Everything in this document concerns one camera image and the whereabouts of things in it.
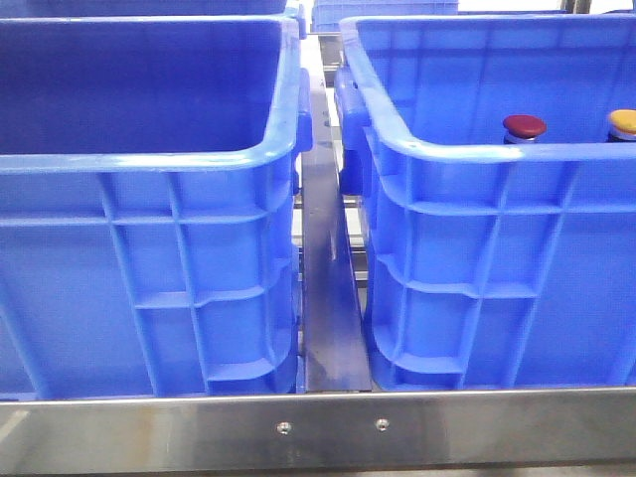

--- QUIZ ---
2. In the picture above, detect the red mushroom push button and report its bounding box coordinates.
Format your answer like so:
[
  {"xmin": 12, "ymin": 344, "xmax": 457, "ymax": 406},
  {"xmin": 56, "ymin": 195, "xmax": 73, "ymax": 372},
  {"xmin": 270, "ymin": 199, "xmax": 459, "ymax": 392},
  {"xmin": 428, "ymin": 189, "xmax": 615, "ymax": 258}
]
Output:
[{"xmin": 502, "ymin": 114, "xmax": 548, "ymax": 144}]

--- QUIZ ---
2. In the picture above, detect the yellow mushroom push button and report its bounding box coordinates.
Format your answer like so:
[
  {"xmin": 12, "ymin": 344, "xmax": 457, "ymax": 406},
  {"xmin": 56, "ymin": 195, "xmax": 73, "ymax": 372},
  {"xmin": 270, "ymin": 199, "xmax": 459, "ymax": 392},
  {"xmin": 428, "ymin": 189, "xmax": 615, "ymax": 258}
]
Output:
[{"xmin": 607, "ymin": 108, "xmax": 636, "ymax": 142}]

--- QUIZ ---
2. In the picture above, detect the large blue plastic crate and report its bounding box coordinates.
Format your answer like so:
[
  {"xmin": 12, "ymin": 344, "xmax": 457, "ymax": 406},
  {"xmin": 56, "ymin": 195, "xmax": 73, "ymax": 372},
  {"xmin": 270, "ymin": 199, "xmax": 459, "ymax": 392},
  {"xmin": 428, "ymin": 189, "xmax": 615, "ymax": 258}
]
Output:
[{"xmin": 339, "ymin": 14, "xmax": 635, "ymax": 391}]

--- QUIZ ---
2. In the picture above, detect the blue crate at left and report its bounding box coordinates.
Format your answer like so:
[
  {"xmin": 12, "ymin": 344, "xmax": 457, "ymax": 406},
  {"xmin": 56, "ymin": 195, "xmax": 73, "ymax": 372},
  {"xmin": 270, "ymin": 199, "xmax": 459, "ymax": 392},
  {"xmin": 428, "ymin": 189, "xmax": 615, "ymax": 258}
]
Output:
[{"xmin": 1, "ymin": 16, "xmax": 312, "ymax": 401}]

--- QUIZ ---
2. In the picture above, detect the far blue ribbed crate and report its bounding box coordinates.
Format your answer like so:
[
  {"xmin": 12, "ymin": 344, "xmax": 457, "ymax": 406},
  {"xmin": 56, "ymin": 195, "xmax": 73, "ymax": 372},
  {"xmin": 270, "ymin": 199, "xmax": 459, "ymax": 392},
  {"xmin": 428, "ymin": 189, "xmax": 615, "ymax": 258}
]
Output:
[{"xmin": 311, "ymin": 0, "xmax": 459, "ymax": 33}]

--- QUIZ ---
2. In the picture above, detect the grey metal divider rail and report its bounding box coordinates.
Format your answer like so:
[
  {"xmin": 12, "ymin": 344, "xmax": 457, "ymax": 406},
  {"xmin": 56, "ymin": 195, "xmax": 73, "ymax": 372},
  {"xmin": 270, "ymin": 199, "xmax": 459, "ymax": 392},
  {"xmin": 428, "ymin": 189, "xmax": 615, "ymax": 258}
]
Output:
[{"xmin": 301, "ymin": 35, "xmax": 373, "ymax": 393}]

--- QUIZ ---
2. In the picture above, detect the steel front shelf rail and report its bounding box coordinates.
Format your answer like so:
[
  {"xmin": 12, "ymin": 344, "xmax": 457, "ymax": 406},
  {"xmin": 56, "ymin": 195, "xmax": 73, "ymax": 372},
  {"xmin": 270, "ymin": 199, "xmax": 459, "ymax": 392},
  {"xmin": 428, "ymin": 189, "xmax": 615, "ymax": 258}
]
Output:
[{"xmin": 1, "ymin": 388, "xmax": 635, "ymax": 475}]

